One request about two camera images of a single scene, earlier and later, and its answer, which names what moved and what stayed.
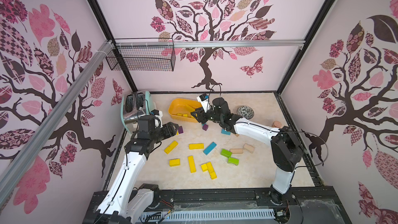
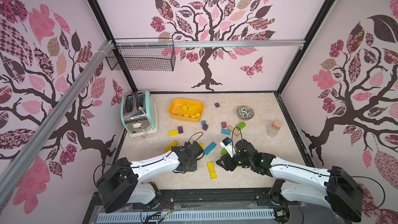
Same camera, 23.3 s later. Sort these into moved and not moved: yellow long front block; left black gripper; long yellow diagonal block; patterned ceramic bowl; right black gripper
Moved: left black gripper; right black gripper
Not moved: patterned ceramic bowl; long yellow diagonal block; yellow long front block
